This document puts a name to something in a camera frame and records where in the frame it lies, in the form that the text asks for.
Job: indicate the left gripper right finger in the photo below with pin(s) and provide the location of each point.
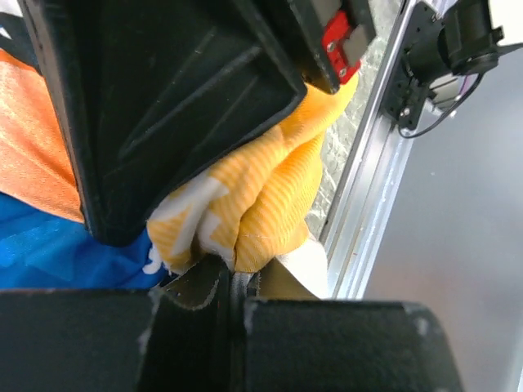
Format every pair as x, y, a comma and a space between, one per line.
296, 342

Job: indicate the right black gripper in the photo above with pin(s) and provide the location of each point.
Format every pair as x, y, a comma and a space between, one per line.
327, 39

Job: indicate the white pillow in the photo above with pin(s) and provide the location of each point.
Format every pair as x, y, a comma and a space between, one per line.
301, 274

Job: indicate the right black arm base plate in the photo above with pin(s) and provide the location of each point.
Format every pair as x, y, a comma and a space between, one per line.
417, 65

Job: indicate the yellow pillowcase with blue lining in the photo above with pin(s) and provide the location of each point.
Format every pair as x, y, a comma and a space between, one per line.
248, 208

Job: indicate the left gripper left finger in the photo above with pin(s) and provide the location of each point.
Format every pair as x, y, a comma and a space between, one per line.
170, 338

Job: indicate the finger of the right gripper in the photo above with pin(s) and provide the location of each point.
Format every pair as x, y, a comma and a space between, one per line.
148, 94

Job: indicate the aluminium mounting rail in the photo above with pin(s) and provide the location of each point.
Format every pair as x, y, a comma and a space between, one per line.
367, 189

